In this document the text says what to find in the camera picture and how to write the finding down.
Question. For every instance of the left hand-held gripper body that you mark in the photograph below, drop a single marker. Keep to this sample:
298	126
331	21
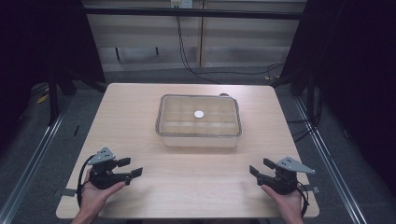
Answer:
105	179

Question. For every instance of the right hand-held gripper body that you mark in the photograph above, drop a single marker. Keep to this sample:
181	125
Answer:
283	183

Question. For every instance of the person's right hand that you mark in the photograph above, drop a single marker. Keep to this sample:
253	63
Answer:
289	203

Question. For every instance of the person's left hand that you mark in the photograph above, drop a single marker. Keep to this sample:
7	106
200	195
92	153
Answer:
91	197

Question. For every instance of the grey tape strip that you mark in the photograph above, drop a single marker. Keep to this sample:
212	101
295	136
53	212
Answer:
312	188
69	192

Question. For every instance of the clear plastic box with lid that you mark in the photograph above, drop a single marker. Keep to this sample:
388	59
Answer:
186	124

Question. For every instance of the black metal stand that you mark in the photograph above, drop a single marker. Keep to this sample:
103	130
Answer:
311	96

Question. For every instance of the white round disc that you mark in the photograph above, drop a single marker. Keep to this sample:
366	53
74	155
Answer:
199	114

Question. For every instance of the yellow floor tape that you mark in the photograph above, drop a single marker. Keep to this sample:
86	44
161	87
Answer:
42	99

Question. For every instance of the black curtain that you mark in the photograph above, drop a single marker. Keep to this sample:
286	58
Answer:
358	77
37	40

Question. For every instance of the black horizontal bar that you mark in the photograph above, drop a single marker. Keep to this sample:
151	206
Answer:
218	13

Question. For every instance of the metal floor rail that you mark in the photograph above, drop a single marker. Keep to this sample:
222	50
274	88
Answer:
330	168
28	174

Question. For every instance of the white wall outlet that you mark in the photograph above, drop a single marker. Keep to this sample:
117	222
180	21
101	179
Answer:
181	3

